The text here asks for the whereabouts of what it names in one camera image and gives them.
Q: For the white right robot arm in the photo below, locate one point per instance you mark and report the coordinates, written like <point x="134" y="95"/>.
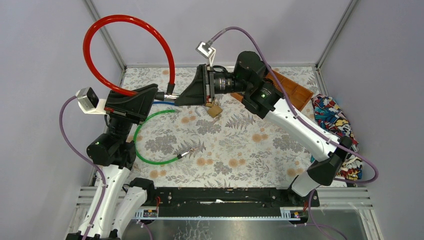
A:
<point x="328" y="149"/>

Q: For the blue cable lock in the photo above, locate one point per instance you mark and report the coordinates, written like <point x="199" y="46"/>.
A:
<point x="163" y="103"/>

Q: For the colourful patterned cloth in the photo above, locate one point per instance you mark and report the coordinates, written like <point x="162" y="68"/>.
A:
<point x="330" y="117"/>

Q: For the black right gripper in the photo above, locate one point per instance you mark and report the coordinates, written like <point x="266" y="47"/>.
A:
<point x="196" y="93"/>

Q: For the plain brass padlock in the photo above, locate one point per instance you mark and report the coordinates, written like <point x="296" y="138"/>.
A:
<point x="212" y="110"/>

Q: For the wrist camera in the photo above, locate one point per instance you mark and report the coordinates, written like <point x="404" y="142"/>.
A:
<point x="89" y="102"/>
<point x="205" y="49"/>

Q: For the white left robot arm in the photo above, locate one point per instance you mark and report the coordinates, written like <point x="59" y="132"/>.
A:
<point x="113" y="156"/>

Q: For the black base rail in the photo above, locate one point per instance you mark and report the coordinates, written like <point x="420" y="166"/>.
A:
<point x="208" y="203"/>

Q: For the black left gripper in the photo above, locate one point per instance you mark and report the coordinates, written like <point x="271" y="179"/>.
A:
<point x="122" y="110"/>

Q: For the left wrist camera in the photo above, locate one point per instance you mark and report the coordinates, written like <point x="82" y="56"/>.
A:
<point x="89" y="102"/>

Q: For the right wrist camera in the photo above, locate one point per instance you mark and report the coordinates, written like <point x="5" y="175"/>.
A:
<point x="205" y="49"/>

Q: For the wooden compartment tray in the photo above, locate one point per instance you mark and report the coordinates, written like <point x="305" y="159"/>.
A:
<point x="291" y="94"/>

